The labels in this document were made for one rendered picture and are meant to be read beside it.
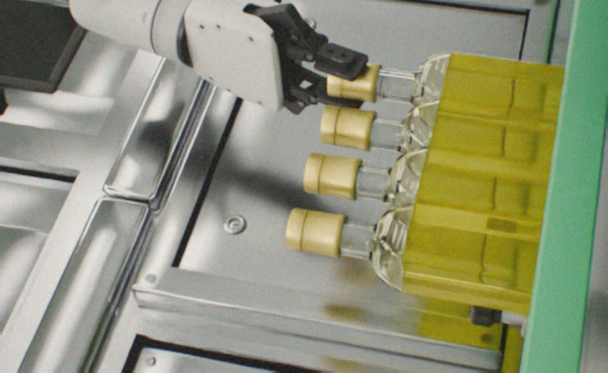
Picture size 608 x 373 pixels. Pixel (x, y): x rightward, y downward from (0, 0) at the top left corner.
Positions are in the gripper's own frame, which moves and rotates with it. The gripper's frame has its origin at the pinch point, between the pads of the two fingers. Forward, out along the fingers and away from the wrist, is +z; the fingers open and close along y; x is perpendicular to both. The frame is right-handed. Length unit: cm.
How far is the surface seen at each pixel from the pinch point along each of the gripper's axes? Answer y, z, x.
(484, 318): -4.7, 20.4, -14.7
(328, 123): 1.4, 2.1, -6.4
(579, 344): 14.1, 29.9, -25.2
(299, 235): 1.3, 5.6, -17.8
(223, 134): -12.0, -13.1, -2.1
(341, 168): 2.0, 5.6, -10.8
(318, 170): 1.8, 3.9, -11.7
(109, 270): -12.5, -14.3, -20.8
